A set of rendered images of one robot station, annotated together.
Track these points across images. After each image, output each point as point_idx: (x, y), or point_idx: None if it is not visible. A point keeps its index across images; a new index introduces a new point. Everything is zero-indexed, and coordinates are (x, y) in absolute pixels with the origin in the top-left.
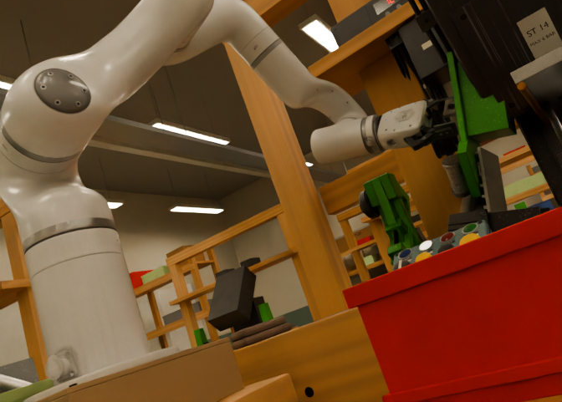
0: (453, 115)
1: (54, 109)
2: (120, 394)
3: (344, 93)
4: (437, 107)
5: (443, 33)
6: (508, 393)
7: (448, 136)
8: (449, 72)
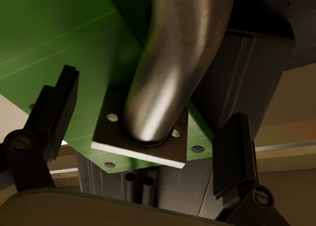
0: (99, 114)
1: None
2: None
3: None
4: (229, 202)
5: (90, 178)
6: None
7: (53, 93)
8: (83, 155)
